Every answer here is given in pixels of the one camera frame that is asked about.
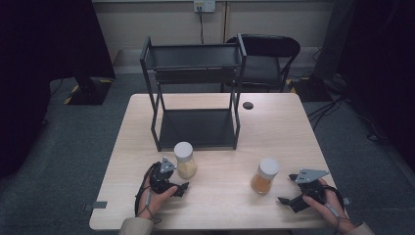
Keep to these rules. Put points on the black stand base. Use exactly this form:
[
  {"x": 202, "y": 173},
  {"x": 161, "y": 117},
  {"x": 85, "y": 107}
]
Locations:
[{"x": 91, "y": 93}]

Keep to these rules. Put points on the grey table edge clamp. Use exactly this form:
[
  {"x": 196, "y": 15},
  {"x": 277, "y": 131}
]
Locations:
[
  {"x": 96, "y": 205},
  {"x": 347, "y": 201}
]

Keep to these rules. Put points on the black chair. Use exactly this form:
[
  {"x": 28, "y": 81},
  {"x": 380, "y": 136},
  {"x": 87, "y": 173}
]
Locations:
[{"x": 266, "y": 67}]

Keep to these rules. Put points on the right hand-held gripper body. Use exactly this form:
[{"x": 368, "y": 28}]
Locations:
[{"x": 310, "y": 187}]

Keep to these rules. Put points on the dark curtain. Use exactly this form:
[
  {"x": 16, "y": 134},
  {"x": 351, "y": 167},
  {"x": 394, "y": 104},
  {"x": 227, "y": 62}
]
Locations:
[
  {"x": 39, "y": 65},
  {"x": 385, "y": 65}
]

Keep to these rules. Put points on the black metal two-tier rack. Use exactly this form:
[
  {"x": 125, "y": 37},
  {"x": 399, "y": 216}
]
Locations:
[{"x": 195, "y": 127}]

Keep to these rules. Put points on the person's right hand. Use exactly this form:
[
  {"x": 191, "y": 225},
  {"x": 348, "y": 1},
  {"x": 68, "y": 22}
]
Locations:
[{"x": 329, "y": 212}]

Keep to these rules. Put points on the jar with orange contents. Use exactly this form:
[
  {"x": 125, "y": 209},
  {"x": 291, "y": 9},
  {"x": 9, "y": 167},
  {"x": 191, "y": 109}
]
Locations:
[{"x": 263, "y": 178}]

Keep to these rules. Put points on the jar with pale yellow contents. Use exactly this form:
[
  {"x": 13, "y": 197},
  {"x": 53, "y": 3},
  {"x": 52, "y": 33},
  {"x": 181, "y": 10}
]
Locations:
[{"x": 185, "y": 163}]

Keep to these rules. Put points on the white wall socket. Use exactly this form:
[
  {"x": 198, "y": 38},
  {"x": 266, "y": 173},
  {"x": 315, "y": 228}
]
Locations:
[{"x": 205, "y": 5}]

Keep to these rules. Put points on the person's left hand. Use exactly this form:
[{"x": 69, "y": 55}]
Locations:
[{"x": 156, "y": 203}]

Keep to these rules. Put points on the grey upright panel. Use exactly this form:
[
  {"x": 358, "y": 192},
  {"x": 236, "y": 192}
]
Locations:
[{"x": 334, "y": 39}]

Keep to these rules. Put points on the black table grommet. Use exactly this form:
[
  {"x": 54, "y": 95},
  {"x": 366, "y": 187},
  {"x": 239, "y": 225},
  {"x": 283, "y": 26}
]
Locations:
[{"x": 248, "y": 105}]

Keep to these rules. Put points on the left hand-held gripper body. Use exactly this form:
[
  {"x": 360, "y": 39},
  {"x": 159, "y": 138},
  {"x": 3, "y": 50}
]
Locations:
[{"x": 160, "y": 178}]

